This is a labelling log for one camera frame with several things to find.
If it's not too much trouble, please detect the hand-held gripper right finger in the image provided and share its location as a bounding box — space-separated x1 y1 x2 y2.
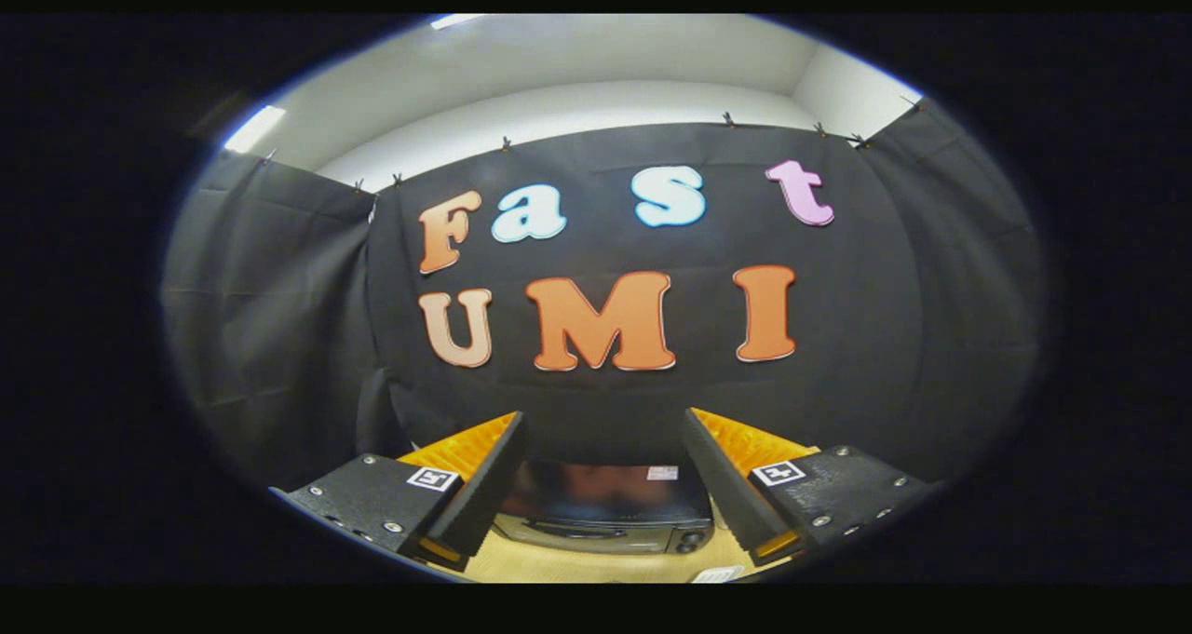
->
683 407 941 570

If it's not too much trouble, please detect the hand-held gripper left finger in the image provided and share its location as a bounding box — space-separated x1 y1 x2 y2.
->
268 411 530 574

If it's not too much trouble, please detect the black toaster oven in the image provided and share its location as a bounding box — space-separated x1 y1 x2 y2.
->
492 460 716 556

